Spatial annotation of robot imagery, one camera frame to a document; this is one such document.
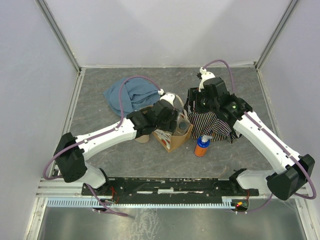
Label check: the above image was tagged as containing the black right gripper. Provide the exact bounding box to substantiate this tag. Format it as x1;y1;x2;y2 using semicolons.
183;87;218;114

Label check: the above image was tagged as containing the beige pump lotion bottle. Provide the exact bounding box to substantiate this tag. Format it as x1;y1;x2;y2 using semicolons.
134;135;150;144

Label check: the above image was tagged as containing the orange bottle with blue cap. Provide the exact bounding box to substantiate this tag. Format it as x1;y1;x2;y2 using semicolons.
194;135;212;157

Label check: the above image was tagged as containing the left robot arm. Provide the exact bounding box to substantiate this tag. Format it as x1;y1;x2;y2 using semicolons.
54;99;179;195

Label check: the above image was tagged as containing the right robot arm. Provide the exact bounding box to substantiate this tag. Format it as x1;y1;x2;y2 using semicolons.
186;72;317;201

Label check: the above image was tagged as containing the watermelon print canvas bag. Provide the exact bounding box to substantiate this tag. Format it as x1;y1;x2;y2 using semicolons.
140;94;193;153

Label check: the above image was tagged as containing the clear bottle with grey cap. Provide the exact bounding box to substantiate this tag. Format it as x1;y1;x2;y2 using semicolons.
175;119;190;136

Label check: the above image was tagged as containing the black white striped cloth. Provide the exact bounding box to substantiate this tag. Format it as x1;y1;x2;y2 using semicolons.
183;106;242;144

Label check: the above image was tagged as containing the blue denim cloth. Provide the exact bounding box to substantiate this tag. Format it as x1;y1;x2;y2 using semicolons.
103;77;160;116

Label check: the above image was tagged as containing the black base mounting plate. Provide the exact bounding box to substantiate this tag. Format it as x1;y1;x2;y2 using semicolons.
95;177;259;203

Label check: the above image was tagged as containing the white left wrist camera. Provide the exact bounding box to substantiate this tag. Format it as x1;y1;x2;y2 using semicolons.
158;88;176;106

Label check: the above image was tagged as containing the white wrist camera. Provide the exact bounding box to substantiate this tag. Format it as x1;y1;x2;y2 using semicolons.
197;67;216;92
158;88;176;106

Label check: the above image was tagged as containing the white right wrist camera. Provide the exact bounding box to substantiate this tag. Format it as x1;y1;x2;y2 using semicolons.
197;67;216;92

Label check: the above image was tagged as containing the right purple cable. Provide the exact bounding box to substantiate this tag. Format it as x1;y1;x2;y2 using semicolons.
202;59;317;215

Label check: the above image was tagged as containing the aluminium frame rail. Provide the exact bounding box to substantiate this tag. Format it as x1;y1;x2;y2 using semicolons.
34;176;88;198

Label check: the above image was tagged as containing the light blue cable duct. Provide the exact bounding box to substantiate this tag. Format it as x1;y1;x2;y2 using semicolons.
47;194;237;209

